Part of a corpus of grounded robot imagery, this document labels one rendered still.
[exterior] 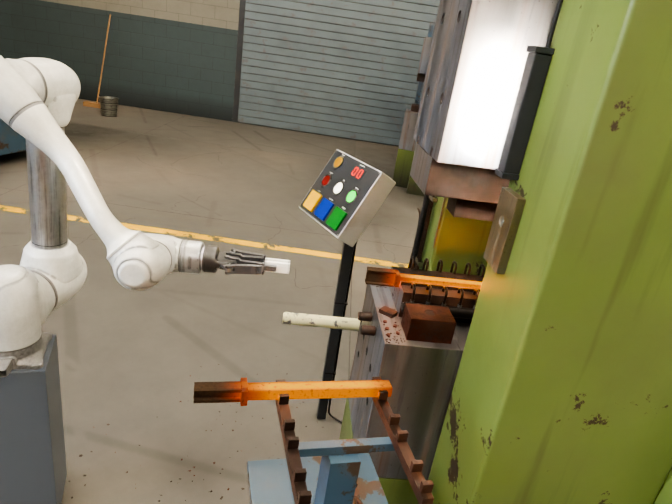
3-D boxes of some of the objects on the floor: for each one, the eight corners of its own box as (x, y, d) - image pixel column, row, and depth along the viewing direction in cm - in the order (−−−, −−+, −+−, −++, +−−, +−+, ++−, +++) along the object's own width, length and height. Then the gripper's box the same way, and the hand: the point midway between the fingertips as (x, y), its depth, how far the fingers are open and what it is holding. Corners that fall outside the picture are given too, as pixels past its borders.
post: (316, 418, 236) (352, 191, 196) (316, 413, 240) (351, 188, 199) (325, 419, 237) (363, 193, 196) (325, 413, 240) (361, 190, 200)
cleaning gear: (63, 110, 798) (56, 7, 744) (98, 102, 907) (95, 11, 852) (114, 118, 800) (112, 15, 745) (143, 109, 909) (143, 19, 854)
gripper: (207, 259, 150) (289, 268, 153) (197, 281, 137) (287, 290, 140) (208, 235, 148) (291, 244, 150) (198, 256, 134) (290, 265, 137)
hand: (277, 265), depth 144 cm, fingers closed
